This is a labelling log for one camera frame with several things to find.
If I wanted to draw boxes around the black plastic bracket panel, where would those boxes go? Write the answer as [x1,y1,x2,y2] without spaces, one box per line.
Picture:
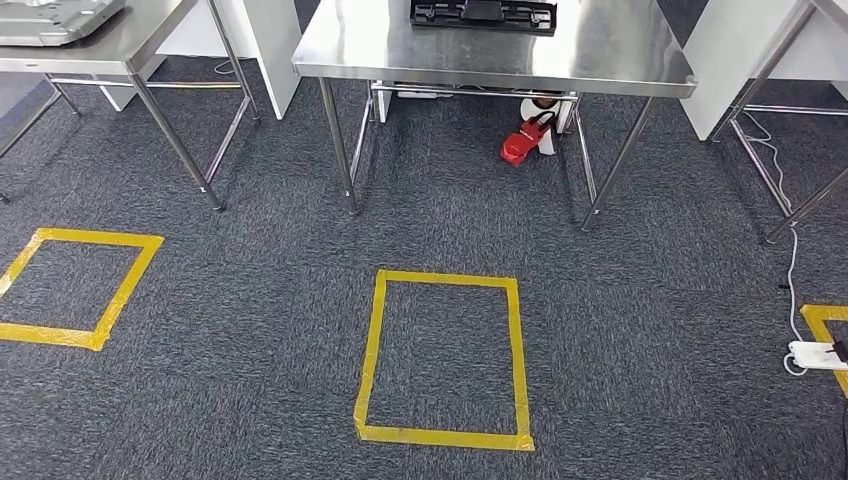
[409,0,559,37]

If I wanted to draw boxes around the yellow floor tape square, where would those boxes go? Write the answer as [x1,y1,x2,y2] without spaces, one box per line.
[799,303,848,399]
[0,227,166,353]
[352,268,537,454]

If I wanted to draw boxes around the white power strip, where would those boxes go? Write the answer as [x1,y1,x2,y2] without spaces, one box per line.
[787,340,848,372]

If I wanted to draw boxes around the grey sheet metal tray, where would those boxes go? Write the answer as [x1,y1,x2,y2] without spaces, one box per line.
[0,0,128,48]

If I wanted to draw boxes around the white power cable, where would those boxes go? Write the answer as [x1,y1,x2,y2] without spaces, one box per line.
[740,109,812,380]

